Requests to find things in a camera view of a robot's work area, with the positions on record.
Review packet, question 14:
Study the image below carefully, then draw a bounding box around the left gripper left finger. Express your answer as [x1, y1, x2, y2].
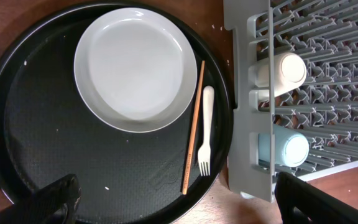
[0, 174, 81, 224]

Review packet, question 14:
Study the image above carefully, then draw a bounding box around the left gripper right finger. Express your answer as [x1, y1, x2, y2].
[275, 172, 358, 224]

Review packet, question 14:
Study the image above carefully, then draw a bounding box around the light blue plastic cup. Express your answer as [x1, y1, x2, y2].
[259, 124, 309, 167]

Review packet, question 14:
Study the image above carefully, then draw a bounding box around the cream plastic cup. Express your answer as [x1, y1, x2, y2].
[248, 52, 307, 97]

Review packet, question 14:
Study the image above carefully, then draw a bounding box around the single wooden chopstick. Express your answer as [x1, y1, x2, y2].
[181, 60, 205, 195]

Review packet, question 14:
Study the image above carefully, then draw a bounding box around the light grey round plate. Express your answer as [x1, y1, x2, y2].
[73, 7, 198, 133]

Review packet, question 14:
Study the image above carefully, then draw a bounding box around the grey plastic dishwasher rack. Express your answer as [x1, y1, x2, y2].
[223, 0, 358, 202]

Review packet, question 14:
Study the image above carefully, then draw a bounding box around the white plastic fork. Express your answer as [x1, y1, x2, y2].
[198, 86, 214, 176]

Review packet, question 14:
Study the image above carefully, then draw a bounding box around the round black serving tray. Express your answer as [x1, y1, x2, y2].
[0, 1, 233, 223]

